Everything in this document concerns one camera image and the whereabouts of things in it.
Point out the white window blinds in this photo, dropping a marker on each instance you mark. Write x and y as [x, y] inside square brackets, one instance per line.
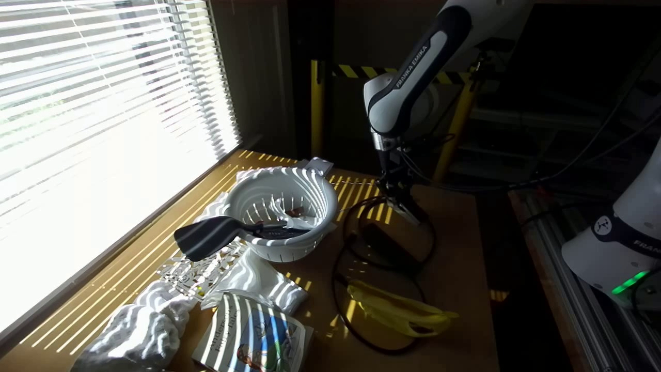
[107, 107]

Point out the colourful printed bag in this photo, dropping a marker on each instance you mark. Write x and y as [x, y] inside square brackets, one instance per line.
[245, 334]

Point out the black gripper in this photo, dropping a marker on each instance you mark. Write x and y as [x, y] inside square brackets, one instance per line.
[394, 177]

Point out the yellow banana toy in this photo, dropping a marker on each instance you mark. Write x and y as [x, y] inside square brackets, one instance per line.
[396, 312]

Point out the white cloth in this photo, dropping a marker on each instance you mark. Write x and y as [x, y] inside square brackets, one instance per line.
[234, 269]

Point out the white plastic colander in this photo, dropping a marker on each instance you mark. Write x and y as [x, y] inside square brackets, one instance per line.
[296, 207]

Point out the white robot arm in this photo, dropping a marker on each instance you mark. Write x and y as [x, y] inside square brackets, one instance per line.
[388, 100]

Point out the black spatula with metal handle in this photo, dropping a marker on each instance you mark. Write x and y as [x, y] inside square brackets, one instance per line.
[203, 237]

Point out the black power adapter with cable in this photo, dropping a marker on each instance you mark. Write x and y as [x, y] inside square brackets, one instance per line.
[374, 247]

